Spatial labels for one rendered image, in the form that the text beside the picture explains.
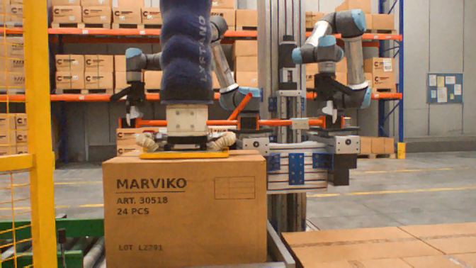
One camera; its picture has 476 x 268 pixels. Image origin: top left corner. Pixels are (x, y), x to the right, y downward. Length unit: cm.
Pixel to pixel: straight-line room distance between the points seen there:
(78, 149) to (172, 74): 886
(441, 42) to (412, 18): 113
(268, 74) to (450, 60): 1060
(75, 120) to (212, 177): 898
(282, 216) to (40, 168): 145
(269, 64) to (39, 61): 141
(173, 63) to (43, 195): 67
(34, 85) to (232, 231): 82
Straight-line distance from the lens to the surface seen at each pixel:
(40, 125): 124
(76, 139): 1030
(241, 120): 155
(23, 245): 203
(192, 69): 152
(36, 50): 126
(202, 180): 142
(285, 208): 231
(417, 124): 1198
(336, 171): 213
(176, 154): 147
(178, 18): 155
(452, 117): 1263
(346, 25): 208
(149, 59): 192
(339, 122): 164
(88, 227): 196
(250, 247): 149
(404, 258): 169
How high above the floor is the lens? 111
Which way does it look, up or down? 3 degrees down
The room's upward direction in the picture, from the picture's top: 1 degrees counter-clockwise
